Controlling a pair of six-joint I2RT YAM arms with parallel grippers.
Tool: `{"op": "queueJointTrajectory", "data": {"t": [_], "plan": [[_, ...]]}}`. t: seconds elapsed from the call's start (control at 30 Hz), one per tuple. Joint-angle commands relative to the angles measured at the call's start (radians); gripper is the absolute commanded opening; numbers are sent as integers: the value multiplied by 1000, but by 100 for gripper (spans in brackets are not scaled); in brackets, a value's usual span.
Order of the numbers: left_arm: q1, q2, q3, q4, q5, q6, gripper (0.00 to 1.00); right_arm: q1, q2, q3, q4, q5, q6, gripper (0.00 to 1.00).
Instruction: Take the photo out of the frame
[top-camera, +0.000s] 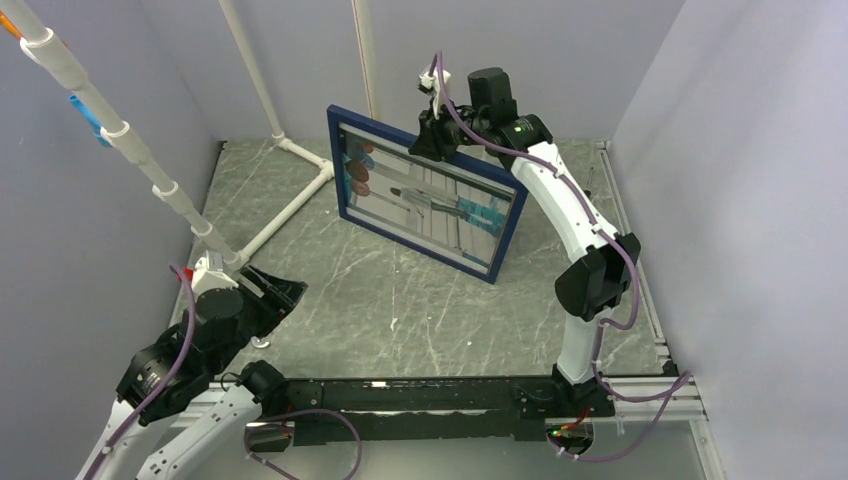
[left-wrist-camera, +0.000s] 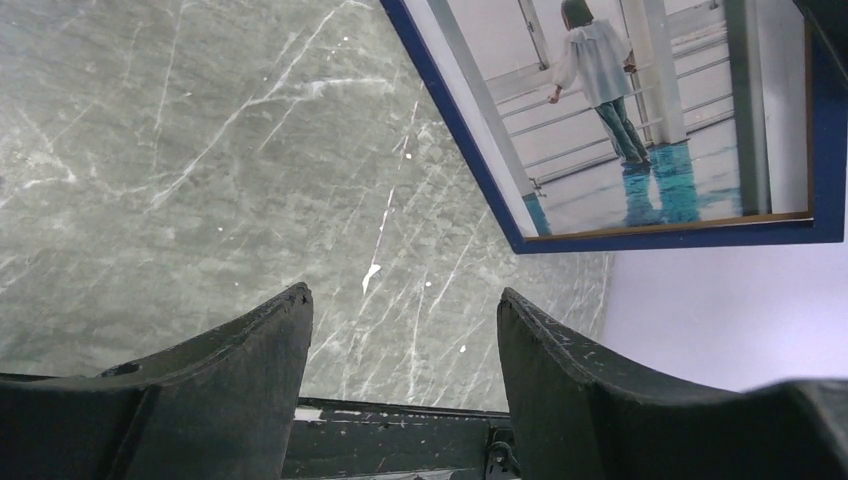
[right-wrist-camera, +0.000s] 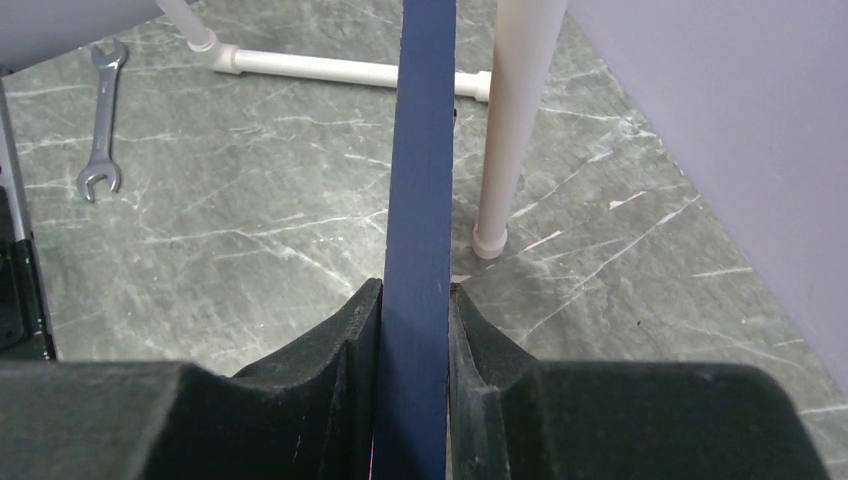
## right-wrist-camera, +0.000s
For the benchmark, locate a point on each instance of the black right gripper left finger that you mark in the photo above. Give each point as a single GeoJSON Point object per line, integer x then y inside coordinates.
{"type": "Point", "coordinates": [305, 411]}

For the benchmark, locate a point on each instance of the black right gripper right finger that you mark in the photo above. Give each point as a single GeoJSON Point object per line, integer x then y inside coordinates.
{"type": "Point", "coordinates": [514, 416]}

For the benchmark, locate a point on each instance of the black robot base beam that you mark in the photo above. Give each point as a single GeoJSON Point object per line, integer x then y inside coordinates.
{"type": "Point", "coordinates": [26, 332]}

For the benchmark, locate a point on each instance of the silver open-end wrench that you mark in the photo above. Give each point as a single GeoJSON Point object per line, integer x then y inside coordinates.
{"type": "Point", "coordinates": [100, 165]}

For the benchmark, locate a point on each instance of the white PVC pipe stand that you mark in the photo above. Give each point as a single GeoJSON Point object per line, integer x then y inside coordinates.
{"type": "Point", "coordinates": [526, 34]}

